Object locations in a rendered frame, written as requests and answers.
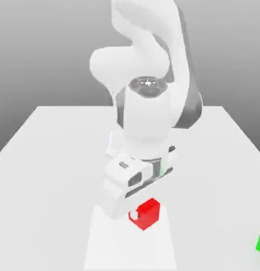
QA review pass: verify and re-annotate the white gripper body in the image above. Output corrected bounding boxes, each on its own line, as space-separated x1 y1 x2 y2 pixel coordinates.
97 166 174 220

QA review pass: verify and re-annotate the small red cube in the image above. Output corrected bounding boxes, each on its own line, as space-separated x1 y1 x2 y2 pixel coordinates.
128 197 161 231

